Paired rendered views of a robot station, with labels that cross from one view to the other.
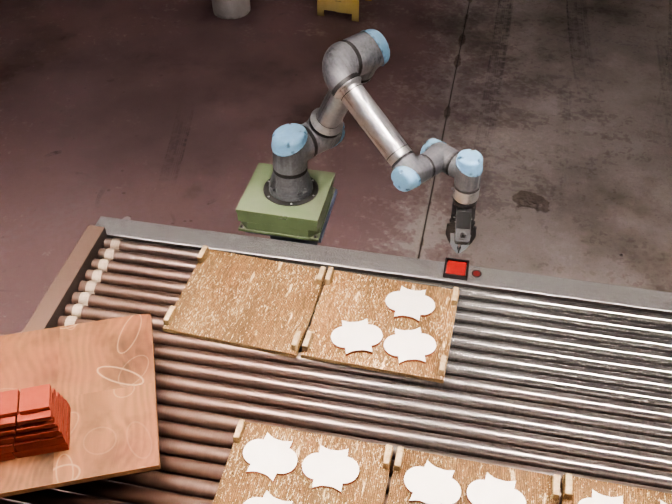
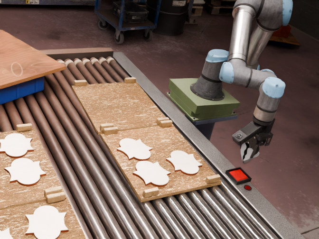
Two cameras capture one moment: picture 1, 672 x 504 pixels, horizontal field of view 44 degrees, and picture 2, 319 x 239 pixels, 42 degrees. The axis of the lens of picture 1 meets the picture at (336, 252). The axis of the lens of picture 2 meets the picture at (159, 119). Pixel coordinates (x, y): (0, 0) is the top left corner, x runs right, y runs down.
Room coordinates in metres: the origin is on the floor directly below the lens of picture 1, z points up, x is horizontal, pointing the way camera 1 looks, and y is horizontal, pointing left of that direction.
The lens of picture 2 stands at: (0.59, -1.04, 1.93)
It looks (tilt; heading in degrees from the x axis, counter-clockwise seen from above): 31 degrees down; 43
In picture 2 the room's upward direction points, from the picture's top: 12 degrees clockwise
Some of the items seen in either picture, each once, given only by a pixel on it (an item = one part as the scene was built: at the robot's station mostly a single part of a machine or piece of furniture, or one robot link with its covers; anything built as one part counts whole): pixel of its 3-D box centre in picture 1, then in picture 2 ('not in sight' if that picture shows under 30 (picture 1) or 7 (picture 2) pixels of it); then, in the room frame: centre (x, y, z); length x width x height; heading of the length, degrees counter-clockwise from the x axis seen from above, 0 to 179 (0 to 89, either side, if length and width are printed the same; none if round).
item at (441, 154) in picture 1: (437, 158); (263, 81); (1.91, -0.30, 1.30); 0.11 x 0.11 x 0.08; 43
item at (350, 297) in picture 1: (382, 322); (158, 158); (1.61, -0.14, 0.93); 0.41 x 0.35 x 0.02; 76
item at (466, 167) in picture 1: (467, 170); (270, 94); (1.86, -0.38, 1.30); 0.09 x 0.08 x 0.11; 43
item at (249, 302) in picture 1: (247, 299); (119, 105); (1.71, 0.27, 0.93); 0.41 x 0.35 x 0.02; 75
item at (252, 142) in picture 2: (463, 211); (259, 130); (1.86, -0.38, 1.14); 0.09 x 0.08 x 0.12; 169
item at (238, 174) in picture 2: (456, 269); (238, 176); (1.83, -0.38, 0.92); 0.06 x 0.06 x 0.01; 78
